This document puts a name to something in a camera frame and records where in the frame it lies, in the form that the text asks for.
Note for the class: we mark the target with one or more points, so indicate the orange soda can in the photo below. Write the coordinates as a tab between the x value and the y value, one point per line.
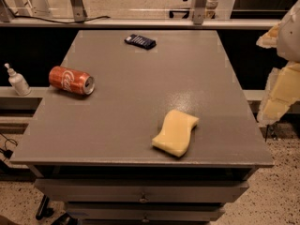
71	80

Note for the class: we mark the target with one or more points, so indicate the grey metal bracket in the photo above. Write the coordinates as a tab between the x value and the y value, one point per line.
79	12
198	11

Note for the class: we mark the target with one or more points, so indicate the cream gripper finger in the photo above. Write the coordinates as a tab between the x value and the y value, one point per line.
269	39
282	90

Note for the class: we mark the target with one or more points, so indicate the yellow sponge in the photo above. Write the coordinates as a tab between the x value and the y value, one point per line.
174	136

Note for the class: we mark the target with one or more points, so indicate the grey metal bracket left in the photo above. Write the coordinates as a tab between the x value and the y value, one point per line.
79	12

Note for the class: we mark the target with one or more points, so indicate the grey lower drawer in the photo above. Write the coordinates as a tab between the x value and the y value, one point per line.
144	211

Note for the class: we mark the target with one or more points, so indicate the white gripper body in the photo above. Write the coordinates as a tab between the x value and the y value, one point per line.
291	37

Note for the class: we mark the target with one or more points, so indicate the grey upper drawer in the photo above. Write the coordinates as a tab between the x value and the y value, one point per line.
141	191

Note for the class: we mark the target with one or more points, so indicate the blue rxbar blueberry wrapper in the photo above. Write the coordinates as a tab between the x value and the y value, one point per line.
140	41

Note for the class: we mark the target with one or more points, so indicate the white pump bottle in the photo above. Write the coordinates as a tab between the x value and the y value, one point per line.
17	81

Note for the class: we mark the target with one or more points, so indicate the grey drawer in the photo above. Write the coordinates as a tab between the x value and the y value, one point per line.
144	211
141	191

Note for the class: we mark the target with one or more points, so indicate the grey metal bracket right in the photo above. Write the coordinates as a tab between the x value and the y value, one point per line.
198	11

